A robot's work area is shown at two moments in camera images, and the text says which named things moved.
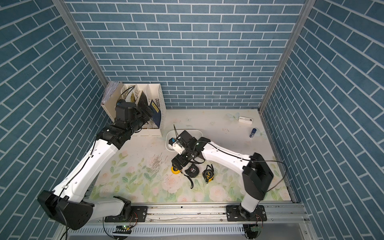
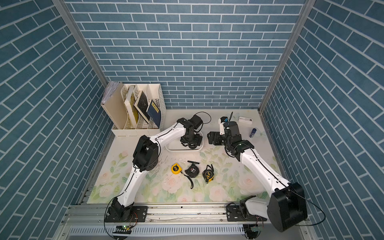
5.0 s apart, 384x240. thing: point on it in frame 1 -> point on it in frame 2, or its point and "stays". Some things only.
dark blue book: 157,113 stays
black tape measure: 192,171 stays
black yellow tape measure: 208,173 stays
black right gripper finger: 179,162 -> 216,138
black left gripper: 140,111 -> 197,141
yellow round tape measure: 174,171 stays
